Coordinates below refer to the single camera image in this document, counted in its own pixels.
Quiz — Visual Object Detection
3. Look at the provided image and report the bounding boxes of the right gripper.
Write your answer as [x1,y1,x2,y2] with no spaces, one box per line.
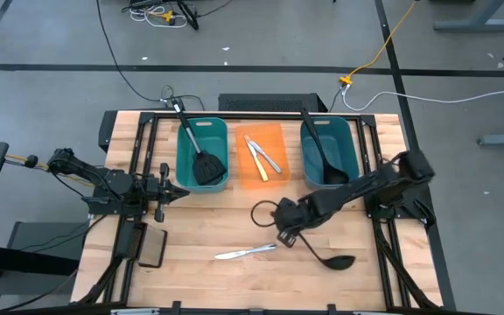
[273,197,319,249]

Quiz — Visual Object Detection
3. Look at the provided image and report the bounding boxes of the black power box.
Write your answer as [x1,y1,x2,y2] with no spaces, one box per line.
[115,220,142,260]

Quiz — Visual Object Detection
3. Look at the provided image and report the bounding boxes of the wooden-handled knife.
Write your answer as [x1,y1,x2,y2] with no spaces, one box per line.
[243,135,270,183]

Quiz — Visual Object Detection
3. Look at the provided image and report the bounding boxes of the black aluminium rig frame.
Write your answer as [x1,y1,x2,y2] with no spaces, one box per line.
[71,108,458,315]

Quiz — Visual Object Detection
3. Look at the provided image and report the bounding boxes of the black ladle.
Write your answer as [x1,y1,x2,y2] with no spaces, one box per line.
[300,108,350,186]
[297,233,357,271]

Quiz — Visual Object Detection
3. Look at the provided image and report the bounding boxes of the black flat beam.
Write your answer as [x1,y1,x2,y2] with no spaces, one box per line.
[0,241,81,277]

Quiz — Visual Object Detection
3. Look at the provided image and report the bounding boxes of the orange plastic tray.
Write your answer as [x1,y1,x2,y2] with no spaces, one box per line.
[234,122,292,190]

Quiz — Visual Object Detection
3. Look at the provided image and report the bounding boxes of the steel table knife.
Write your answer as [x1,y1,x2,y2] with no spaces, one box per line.
[213,243,277,261]
[248,140,284,174]

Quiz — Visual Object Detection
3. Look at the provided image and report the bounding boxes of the white floor cable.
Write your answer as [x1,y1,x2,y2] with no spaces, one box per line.
[341,81,504,113]

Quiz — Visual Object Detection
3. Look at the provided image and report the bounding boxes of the black perforated metal box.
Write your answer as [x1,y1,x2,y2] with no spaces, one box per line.
[218,92,329,114]

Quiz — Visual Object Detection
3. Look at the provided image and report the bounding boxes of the black spatula with steel handle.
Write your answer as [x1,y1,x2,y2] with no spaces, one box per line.
[171,99,228,187]

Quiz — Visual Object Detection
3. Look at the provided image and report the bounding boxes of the black floor cable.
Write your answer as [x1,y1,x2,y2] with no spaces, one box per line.
[95,0,207,111]

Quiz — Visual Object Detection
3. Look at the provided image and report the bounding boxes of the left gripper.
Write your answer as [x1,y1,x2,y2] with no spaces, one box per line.
[140,162,191,223]

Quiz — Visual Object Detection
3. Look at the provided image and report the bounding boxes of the black stand legs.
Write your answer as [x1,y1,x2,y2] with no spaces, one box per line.
[175,0,200,32]

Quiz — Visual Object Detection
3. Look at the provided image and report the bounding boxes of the white coiled cable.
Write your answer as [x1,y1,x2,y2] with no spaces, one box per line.
[128,4,189,29]

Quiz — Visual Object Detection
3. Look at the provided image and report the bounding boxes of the blue-grey plastic bin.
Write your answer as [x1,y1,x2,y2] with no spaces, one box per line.
[299,115,361,189]

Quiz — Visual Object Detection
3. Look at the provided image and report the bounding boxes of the green plastic bin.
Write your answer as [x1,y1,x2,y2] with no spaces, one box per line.
[175,116,230,194]

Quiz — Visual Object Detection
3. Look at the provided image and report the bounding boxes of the yellow strap with black knob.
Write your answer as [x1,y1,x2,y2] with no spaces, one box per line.
[3,152,98,189]

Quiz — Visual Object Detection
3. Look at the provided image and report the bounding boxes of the yellow extension cable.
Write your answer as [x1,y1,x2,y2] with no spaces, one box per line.
[338,0,420,87]

